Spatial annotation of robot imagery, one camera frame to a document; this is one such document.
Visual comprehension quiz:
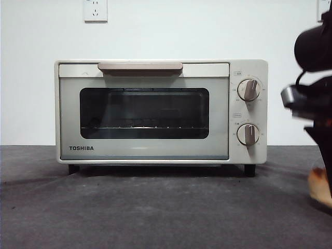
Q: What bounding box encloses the pale grey camera box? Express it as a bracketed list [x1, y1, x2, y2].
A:
[281, 87, 311, 107]

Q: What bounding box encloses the glass oven door beige handle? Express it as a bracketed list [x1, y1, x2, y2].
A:
[58, 62, 230, 161]

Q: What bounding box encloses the thin black camera cable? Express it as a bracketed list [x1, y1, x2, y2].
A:
[295, 69, 316, 88]

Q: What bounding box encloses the golden brown bread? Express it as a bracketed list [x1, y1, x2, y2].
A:
[307, 167, 332, 208]

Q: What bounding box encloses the large beige oven knob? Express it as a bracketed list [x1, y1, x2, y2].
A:
[237, 78, 261, 102]

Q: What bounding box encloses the cream Toshiba toaster oven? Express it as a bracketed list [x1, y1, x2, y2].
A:
[53, 59, 269, 178]

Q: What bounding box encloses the metal wire oven rack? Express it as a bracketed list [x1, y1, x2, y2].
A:
[80, 125, 208, 131]

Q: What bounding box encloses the small beige oven knob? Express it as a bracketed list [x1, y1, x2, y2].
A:
[237, 123, 261, 146]

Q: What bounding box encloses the white wall socket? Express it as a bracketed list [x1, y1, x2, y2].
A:
[316, 0, 328, 23]
[83, 0, 108, 23]

